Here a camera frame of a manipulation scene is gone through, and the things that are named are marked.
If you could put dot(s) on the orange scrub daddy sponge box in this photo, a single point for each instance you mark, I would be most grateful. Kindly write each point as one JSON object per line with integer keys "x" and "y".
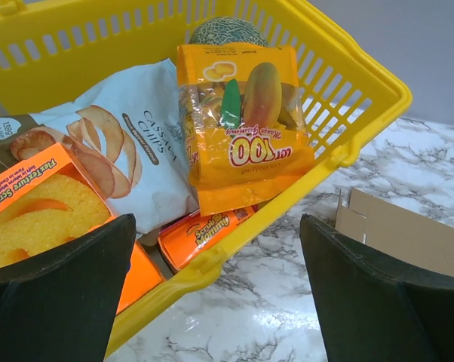
{"x": 45, "y": 201}

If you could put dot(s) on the light blue cassava chips bag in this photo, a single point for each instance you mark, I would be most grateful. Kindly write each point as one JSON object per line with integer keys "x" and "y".
{"x": 126, "y": 133}

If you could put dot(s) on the brown cardboard box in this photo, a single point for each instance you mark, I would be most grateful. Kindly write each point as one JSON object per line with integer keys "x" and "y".
{"x": 398, "y": 232}

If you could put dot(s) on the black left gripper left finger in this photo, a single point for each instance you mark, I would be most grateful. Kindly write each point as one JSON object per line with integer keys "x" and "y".
{"x": 60, "y": 305}

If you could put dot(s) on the green netted melon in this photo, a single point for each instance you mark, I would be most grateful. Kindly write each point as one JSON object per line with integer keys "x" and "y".
{"x": 224, "y": 30}

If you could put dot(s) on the orange scrub mommy box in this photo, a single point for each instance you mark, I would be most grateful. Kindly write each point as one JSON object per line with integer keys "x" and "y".
{"x": 179, "y": 244}

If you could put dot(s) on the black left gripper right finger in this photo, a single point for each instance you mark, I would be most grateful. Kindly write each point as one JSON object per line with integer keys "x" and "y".
{"x": 372, "y": 306}

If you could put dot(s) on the orange mango gummy bag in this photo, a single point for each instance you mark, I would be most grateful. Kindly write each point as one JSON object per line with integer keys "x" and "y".
{"x": 245, "y": 136}

